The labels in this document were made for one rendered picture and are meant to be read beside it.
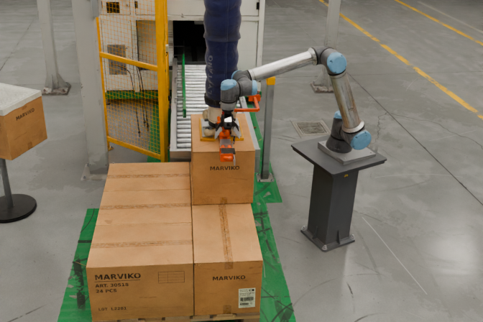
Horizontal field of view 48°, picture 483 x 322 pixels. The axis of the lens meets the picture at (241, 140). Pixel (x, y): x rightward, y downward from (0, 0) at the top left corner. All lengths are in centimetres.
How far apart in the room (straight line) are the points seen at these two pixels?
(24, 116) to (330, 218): 236
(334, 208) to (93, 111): 222
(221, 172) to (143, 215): 57
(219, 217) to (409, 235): 170
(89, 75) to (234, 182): 177
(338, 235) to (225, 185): 110
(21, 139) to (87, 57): 90
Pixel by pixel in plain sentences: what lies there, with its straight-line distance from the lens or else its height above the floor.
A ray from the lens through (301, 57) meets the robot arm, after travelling 343.
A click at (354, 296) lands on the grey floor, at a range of 388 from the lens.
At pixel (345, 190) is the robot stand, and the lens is 404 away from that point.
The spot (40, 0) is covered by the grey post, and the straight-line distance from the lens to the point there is 686.
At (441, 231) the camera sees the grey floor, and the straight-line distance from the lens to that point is 470.
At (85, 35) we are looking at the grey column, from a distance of 464.
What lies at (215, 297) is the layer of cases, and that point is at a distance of 334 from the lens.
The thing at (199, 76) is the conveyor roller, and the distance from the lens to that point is 589.
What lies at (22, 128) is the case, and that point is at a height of 81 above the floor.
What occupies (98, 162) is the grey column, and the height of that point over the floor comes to 14.
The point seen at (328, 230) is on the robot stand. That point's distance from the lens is 415.
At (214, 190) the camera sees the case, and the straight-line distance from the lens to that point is 358.
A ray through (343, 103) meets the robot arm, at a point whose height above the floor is 123.
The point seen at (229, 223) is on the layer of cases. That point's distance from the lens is 347.
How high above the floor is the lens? 254
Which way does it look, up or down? 27 degrees down
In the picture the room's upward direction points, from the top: 2 degrees clockwise
